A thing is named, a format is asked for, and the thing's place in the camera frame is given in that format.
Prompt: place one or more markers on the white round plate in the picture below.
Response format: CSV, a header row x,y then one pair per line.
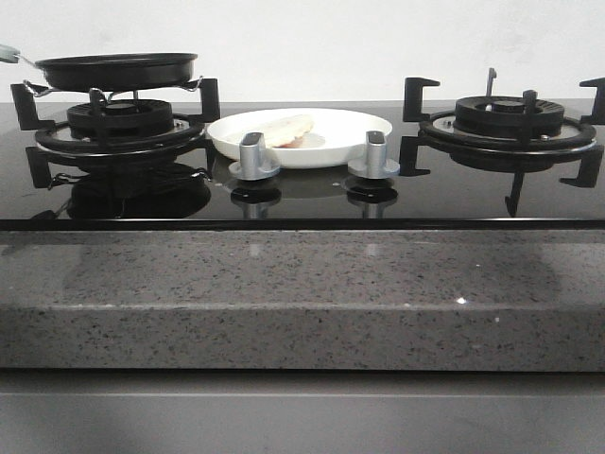
x,y
335,138

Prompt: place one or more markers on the black frying pan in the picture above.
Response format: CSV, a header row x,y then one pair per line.
x,y
118,72

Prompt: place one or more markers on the left silver stove knob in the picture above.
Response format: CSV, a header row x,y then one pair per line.
x,y
256,162

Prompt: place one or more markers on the silver stove knob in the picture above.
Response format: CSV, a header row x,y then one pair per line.
x,y
256,162
375,163

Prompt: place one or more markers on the right silver stove knob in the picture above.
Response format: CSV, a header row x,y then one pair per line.
x,y
375,163

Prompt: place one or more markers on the left black burner grate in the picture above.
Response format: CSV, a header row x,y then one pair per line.
x,y
56,137

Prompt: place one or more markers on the black burner grate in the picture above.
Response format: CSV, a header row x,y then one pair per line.
x,y
56,137
576,140

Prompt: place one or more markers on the right black burner grate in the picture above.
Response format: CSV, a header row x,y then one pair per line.
x,y
576,140

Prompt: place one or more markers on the right black gas burner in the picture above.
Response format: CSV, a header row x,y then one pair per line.
x,y
504,116

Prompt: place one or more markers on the black gas burner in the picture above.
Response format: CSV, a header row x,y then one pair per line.
x,y
504,116
123,118

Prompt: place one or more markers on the left black gas burner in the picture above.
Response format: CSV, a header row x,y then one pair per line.
x,y
123,118

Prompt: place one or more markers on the black glass gas cooktop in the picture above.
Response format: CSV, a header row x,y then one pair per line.
x,y
437,188

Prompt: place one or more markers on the grey cabinet front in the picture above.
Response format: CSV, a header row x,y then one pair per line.
x,y
272,412

